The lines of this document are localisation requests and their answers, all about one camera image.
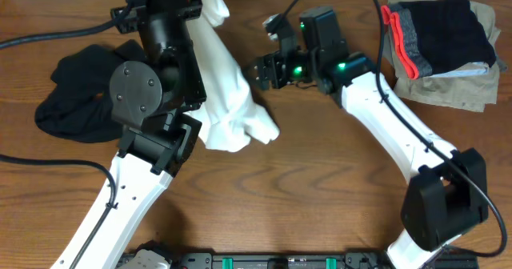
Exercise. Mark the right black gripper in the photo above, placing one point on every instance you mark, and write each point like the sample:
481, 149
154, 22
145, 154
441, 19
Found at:
266, 63

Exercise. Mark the white t-shirt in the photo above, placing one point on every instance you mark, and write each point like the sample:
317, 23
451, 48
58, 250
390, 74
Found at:
230, 117

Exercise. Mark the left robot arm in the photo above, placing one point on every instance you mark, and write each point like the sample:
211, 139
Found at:
152, 99

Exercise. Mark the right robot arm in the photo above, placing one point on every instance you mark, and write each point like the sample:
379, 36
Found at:
444, 197

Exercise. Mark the khaki folded garment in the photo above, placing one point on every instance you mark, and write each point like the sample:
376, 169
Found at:
468, 93

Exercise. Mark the light blue folded garment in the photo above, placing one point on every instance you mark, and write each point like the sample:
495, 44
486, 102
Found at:
469, 69

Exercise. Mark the black t-shirt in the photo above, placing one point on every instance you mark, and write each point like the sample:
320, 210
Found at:
79, 108

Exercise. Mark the black mounting rail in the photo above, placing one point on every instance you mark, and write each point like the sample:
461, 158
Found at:
154, 255

